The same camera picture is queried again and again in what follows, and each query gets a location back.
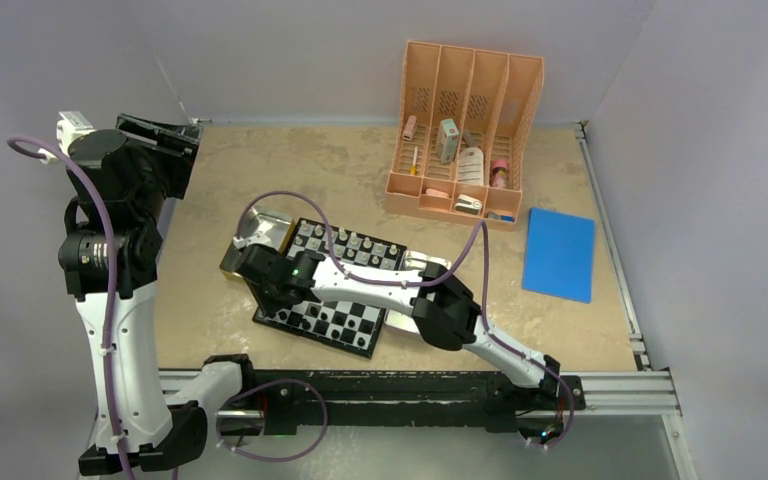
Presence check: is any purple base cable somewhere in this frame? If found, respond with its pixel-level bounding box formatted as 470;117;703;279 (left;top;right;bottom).
215;378;329;464

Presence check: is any pink tape roll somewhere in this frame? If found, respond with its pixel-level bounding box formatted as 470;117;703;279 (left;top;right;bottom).
489;157;510;189

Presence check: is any empty metal tin lid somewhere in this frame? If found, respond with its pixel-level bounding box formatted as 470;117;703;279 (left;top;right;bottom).
385;250;452;337

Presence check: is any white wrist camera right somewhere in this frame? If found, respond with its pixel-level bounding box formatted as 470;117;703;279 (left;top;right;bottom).
232;236;250;250

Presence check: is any pink eraser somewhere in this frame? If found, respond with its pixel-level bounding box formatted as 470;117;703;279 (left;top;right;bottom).
424;188;449;199

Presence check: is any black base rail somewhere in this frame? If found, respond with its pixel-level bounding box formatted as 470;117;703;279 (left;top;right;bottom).
218;369;587;439

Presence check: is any black white chess board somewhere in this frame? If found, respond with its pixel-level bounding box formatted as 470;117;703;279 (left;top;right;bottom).
253;218;407;358

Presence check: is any white green small box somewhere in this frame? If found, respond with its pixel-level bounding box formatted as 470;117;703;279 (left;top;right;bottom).
435;118;460;165

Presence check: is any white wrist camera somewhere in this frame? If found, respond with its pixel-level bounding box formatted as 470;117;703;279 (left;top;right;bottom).
232;236;250;250
56;111;95;154

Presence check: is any metal tin with black pieces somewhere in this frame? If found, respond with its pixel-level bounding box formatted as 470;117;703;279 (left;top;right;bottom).
219;207;295;281

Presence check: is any white striped bottle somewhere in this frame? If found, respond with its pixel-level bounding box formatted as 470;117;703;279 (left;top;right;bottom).
455;147;485;186

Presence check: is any pink small tube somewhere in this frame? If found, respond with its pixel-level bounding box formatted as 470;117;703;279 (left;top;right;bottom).
401;115;417;142

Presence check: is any blue notebook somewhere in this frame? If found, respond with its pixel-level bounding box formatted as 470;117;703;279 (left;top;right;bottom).
521;207;596;304

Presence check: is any yellow white pen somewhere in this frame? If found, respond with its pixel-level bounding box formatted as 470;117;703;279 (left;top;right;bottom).
410;146;419;176

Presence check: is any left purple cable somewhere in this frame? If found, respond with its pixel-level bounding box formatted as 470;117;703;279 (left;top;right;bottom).
6;135;137;480

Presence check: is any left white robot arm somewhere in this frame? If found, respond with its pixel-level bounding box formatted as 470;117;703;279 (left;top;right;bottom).
56;111;258;476

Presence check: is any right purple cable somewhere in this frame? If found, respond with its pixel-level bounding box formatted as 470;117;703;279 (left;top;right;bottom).
234;190;577;452

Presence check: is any peach plastic desk organizer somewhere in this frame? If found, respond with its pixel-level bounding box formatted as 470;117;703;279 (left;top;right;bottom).
385;41;545;231

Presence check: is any white stapler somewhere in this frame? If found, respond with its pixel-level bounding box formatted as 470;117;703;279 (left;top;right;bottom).
453;194;483;215

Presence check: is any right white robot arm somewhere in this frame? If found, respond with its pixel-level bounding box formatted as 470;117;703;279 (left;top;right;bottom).
231;244;561;407

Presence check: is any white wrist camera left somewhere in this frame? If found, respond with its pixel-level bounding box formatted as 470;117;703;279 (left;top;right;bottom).
56;111;95;154

